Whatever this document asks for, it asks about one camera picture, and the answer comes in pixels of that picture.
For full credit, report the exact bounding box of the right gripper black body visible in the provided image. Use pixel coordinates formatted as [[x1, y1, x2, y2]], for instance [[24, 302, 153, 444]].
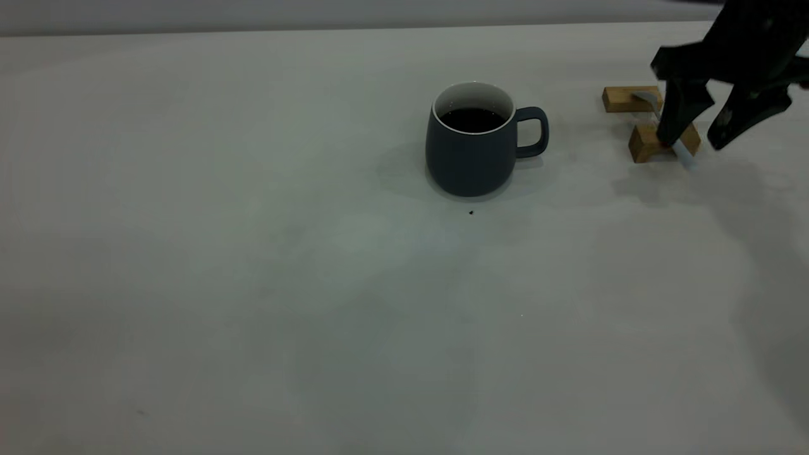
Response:
[[651, 0, 809, 88]]

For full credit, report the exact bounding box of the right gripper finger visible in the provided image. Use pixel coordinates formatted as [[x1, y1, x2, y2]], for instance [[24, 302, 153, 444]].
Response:
[[706, 84, 793, 151], [656, 78, 716, 148]]

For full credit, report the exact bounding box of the metal spoon with white handle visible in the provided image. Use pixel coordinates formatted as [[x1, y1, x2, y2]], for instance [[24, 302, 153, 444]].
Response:
[[632, 92, 697, 170]]

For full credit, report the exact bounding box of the dark grey ceramic coffee cup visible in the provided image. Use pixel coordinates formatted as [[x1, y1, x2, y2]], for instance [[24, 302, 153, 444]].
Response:
[[425, 81, 550, 198]]

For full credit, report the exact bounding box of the arched wooden block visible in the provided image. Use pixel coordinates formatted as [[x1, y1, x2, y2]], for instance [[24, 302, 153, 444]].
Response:
[[628, 122, 701, 164]]

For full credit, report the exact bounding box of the flat rectangular wooden block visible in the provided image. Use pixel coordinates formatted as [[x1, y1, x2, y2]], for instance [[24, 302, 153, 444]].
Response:
[[602, 87, 664, 114]]

